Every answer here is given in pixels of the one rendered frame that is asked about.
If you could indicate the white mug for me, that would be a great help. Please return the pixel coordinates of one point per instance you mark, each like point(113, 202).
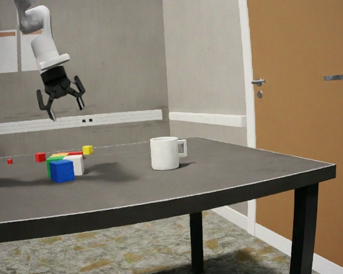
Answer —
point(165, 154)

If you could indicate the green cube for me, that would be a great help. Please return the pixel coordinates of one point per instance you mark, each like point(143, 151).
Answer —
point(50, 159)

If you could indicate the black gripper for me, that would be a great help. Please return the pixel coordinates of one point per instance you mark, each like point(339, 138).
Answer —
point(57, 85)

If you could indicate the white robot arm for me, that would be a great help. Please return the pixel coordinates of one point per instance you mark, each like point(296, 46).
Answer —
point(43, 45)

